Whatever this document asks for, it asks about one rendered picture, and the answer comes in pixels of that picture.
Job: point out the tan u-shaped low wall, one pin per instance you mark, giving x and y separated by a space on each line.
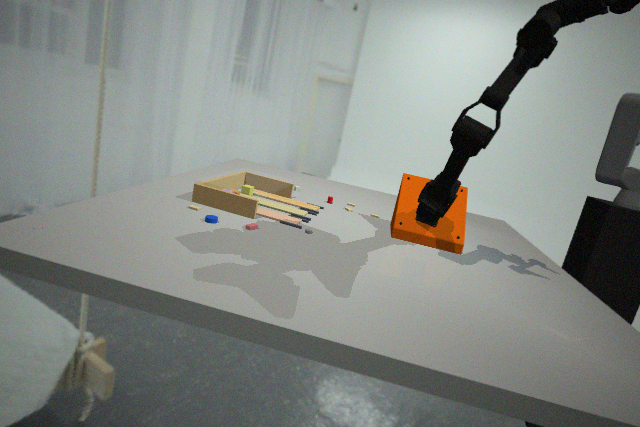
239 191

